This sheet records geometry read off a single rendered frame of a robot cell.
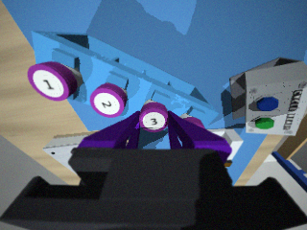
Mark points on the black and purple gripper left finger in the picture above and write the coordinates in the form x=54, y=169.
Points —
x=116, y=135

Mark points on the white rectangular console with lamps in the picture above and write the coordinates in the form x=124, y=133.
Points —
x=233, y=139

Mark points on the grey key panel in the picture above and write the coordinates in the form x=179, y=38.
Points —
x=276, y=96

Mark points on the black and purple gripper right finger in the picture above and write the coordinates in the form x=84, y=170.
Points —
x=195, y=137

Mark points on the blue work mat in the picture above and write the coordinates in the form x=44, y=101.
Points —
x=202, y=42

